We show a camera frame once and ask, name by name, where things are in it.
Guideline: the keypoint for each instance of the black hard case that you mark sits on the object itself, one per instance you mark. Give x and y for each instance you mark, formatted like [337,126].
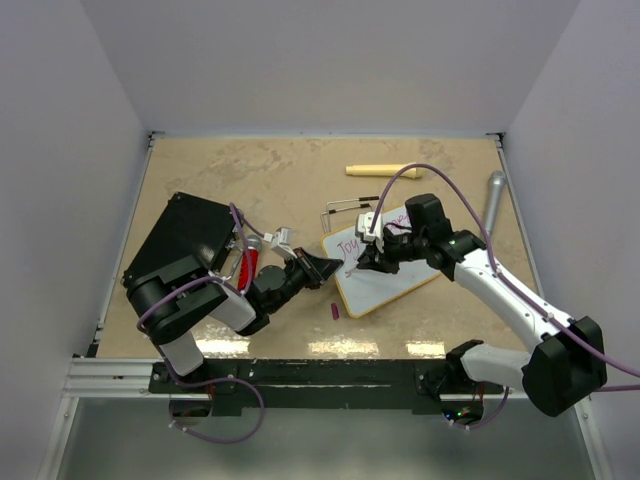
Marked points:
[192,231]

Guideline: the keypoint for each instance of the cream toy microphone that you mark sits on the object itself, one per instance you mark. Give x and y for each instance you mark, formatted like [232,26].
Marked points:
[382,170]

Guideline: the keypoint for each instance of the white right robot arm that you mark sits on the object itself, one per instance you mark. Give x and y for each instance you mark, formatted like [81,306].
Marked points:
[561,364]

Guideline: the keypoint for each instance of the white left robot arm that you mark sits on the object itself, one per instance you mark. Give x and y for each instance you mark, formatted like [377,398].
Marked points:
[172,300]

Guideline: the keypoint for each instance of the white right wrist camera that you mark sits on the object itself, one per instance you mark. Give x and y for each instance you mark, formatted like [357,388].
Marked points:
[369,230]

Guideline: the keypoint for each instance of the yellow framed whiteboard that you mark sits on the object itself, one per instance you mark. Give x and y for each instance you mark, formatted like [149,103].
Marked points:
[364,291]

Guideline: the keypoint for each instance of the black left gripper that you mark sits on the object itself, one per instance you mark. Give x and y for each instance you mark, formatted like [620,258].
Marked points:
[323,268]

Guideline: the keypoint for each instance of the red toy microphone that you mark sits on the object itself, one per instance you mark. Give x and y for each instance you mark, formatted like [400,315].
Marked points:
[249,262]

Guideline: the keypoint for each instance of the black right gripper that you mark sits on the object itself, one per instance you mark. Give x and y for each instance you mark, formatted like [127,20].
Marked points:
[369,259]

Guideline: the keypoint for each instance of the silver toy microphone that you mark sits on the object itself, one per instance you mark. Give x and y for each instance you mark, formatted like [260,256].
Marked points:
[495,187]

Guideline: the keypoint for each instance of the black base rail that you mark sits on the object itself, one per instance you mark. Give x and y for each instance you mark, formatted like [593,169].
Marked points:
[422,387]

